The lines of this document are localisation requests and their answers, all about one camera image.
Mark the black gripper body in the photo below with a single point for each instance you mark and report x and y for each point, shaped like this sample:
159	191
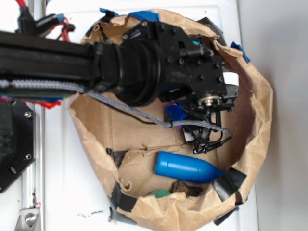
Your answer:
175	69

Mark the blue sponge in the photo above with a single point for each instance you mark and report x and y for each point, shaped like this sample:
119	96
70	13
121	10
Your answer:
174	113

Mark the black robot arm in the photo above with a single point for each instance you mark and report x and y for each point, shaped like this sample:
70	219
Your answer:
42	70

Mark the blue plastic bottle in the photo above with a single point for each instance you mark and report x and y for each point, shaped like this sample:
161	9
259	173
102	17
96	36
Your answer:
185	168

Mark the brown paper bag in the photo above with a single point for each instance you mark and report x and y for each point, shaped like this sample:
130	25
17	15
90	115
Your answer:
122	151

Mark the dark brown crumpled object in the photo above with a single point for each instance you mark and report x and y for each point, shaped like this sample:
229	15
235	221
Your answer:
182	187

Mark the green round object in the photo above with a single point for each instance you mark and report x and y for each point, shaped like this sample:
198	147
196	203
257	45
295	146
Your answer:
160	193

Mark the white tray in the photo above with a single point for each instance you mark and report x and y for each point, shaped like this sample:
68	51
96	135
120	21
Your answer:
74	198

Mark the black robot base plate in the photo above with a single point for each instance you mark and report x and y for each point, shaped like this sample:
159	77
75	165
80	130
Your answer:
16	141

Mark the aluminium rail frame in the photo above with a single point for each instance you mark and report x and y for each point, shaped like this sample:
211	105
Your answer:
33	178

